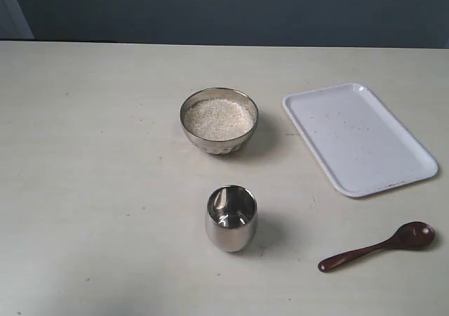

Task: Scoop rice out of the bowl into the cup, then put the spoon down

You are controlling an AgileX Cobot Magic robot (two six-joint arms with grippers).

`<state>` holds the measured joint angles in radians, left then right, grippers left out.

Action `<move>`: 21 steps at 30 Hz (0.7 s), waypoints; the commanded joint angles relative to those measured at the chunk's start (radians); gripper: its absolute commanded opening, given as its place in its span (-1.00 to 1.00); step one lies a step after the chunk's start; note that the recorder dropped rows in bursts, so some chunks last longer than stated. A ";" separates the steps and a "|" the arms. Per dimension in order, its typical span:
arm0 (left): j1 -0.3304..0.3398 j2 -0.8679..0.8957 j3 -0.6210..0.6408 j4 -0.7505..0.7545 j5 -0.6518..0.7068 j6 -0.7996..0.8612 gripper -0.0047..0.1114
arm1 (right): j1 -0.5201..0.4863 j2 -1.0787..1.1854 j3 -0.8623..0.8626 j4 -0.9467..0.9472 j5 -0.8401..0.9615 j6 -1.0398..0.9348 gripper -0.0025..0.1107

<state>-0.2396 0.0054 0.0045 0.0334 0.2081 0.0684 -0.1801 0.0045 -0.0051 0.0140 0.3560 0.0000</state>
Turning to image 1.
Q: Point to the dark brown wooden spoon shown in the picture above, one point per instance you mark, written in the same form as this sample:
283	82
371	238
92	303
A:
412	236

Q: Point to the steel bowl of rice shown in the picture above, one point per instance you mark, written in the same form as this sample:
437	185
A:
220	147

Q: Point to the white cooked rice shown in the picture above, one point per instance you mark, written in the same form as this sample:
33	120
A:
218	120

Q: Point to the steel cup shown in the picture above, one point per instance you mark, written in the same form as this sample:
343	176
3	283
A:
231	218

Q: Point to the white rectangular tray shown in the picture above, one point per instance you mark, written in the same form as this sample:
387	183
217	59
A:
359	144

